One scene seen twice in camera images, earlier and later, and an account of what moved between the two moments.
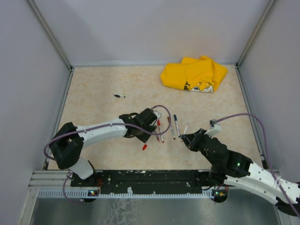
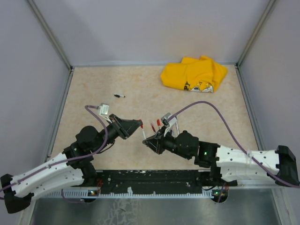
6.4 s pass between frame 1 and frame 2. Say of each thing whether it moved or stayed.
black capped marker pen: stayed
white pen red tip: stayed
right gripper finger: moved
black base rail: stayed
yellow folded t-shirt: stayed
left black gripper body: moved
